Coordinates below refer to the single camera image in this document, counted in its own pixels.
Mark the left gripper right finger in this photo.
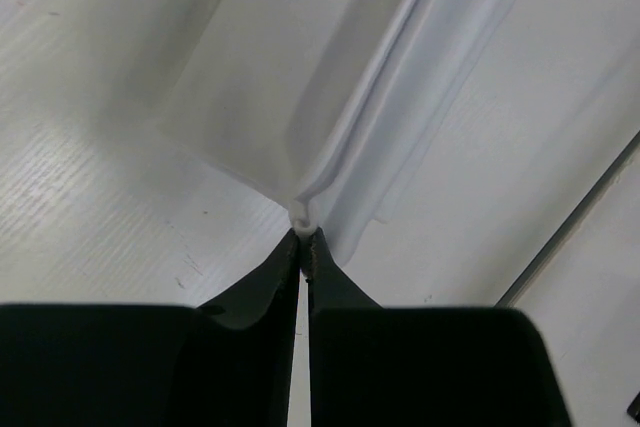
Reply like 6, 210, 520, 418
303, 231, 571, 426

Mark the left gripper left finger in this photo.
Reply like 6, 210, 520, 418
1, 233, 299, 426

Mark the white skirt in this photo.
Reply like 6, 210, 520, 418
158, 0, 514, 263

